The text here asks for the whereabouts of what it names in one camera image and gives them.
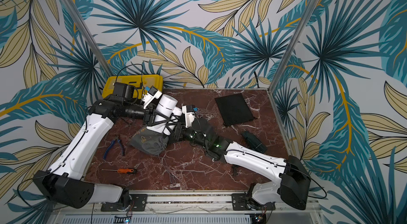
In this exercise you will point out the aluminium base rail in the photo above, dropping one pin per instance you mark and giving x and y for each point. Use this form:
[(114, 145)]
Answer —
[(190, 207)]

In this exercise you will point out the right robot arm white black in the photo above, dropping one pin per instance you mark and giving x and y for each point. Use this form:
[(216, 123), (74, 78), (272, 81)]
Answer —
[(289, 181)]

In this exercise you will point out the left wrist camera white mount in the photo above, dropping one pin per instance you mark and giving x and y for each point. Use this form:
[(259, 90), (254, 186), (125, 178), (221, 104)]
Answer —
[(152, 94)]

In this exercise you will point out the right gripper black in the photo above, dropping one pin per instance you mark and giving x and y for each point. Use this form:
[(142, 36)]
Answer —
[(178, 130)]

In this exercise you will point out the grey fabric pouch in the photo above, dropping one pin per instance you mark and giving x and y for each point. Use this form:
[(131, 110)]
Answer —
[(149, 142)]

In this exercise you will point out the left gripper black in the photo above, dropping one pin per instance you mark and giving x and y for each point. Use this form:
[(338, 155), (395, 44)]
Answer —
[(149, 120)]

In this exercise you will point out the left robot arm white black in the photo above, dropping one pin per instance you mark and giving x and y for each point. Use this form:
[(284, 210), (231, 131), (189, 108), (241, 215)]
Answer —
[(62, 182)]

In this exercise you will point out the yellow black toolbox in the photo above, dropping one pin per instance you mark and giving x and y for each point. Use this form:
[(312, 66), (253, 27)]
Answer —
[(140, 82)]

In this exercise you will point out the orange handled screwdriver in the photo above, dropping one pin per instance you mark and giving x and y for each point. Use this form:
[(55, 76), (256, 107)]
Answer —
[(122, 171)]

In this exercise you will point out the black pouch right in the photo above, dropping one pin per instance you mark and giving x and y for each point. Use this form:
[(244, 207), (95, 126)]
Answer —
[(234, 109)]

